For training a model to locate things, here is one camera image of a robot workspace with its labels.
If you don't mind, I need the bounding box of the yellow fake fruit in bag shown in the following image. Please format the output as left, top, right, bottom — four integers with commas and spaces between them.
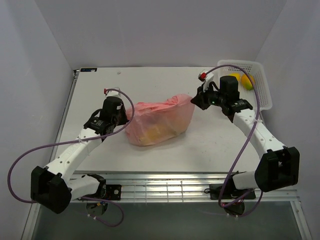
138, 124, 177, 146

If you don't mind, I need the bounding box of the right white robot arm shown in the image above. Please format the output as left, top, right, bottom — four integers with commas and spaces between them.
191, 72, 300, 199

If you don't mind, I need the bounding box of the white plastic basket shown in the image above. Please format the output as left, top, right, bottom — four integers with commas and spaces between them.
214, 59, 273, 112

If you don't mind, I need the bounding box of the pink plastic bag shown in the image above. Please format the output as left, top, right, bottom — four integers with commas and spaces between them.
124, 93, 195, 147

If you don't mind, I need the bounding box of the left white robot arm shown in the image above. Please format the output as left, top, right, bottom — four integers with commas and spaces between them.
30, 91, 128, 214

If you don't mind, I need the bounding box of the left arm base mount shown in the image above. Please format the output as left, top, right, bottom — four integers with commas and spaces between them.
75, 174, 122, 217

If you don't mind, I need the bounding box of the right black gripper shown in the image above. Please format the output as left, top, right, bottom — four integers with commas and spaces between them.
191, 82, 226, 111

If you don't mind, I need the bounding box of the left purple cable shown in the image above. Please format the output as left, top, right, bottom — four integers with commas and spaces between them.
7, 87, 137, 228

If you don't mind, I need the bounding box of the yellow green fake mango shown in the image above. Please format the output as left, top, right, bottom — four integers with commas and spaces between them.
240, 74, 255, 91

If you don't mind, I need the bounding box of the aluminium frame rail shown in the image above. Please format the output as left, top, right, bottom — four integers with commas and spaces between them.
23, 173, 312, 240

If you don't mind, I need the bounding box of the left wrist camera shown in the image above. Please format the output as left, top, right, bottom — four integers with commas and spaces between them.
103, 87, 122, 99

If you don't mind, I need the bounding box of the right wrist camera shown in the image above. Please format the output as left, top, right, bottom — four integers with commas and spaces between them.
198, 71, 215, 92

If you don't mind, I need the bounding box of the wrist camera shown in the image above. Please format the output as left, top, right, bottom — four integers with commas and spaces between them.
198, 71, 215, 92
103, 87, 122, 99

